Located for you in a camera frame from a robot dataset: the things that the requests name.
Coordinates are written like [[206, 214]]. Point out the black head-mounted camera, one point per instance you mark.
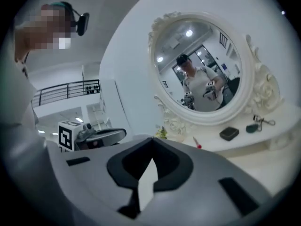
[[82, 23]]

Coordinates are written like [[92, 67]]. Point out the oval mirror white carved frame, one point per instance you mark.
[[197, 67]]

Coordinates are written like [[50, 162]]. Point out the red-tipped makeup stick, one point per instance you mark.
[[197, 143]]

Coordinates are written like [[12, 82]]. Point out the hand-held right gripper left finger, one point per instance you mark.
[[94, 185]]

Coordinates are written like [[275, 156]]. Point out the small yellow flower bunch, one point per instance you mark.
[[161, 133]]

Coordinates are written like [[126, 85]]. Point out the dark green oval pouch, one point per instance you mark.
[[252, 128]]

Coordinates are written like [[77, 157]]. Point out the person's white shirt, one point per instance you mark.
[[16, 131]]

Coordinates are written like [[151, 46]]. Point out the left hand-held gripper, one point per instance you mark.
[[70, 135]]

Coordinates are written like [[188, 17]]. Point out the person's head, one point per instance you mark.
[[37, 32]]

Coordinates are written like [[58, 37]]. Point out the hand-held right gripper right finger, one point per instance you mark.
[[207, 173]]

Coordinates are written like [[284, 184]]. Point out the black metal railing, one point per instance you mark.
[[68, 91]]

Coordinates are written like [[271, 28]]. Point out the metal eyelash curler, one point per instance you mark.
[[264, 121]]

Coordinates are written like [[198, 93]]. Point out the black compact case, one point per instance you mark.
[[229, 133]]

